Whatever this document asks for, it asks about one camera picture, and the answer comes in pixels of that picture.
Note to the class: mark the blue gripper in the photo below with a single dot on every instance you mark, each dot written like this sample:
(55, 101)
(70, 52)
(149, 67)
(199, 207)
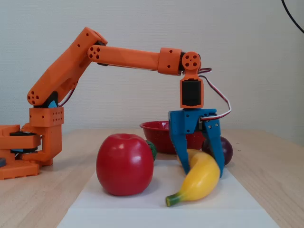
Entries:
(186, 121)

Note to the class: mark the yellow toy banana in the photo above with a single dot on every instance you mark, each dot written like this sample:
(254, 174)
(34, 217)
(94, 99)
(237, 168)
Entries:
(202, 178)

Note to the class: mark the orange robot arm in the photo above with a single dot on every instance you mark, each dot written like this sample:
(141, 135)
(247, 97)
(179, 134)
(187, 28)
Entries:
(128, 57)

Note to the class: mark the orange robot base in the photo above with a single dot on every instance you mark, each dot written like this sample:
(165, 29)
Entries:
(21, 142)

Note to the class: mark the red speckled enamel bowl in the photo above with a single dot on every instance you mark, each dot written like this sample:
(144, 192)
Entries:
(156, 140)

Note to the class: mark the dark purple toy plum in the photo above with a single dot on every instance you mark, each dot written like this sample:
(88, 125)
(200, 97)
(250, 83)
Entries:
(227, 150)

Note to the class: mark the green toy fruit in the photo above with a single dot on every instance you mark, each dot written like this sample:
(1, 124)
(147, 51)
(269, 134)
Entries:
(153, 149)

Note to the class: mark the red toy apple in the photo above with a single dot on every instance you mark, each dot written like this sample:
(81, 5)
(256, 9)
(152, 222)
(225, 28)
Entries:
(124, 165)

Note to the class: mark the white paper sheet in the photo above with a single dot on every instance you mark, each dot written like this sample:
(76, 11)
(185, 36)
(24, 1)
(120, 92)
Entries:
(147, 213)

